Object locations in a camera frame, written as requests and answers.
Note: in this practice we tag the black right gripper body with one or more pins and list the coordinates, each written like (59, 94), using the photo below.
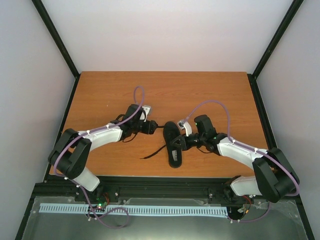
(189, 144)

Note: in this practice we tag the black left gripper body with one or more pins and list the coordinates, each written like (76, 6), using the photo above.
(149, 129)

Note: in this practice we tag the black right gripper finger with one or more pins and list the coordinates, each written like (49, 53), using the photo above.
(178, 139)
(178, 143)

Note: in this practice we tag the black canvas sneaker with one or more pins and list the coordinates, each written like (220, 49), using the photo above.
(176, 164)

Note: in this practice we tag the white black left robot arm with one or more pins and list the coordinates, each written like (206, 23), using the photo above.
(70, 153)

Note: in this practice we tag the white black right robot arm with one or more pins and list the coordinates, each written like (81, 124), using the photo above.
(274, 177)

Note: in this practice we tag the right small wiring board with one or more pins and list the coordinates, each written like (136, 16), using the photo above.
(244, 209)

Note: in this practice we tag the green lit controller board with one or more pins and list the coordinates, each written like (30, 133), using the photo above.
(100, 207)

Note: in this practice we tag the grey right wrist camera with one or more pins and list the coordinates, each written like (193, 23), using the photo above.
(184, 125)

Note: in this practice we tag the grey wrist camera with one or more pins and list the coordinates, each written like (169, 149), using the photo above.
(146, 110)
(184, 125)

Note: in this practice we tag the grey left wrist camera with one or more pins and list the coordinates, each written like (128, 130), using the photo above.
(146, 110)

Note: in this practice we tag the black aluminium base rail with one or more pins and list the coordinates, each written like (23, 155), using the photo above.
(213, 190)

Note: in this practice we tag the light blue slotted cable duct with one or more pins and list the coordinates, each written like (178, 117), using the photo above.
(141, 210)

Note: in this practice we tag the black left frame post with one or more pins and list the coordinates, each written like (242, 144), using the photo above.
(50, 26)

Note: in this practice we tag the black frame post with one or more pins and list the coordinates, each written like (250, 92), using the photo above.
(280, 31)
(50, 26)

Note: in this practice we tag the black right frame post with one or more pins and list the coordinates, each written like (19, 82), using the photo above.
(280, 31)

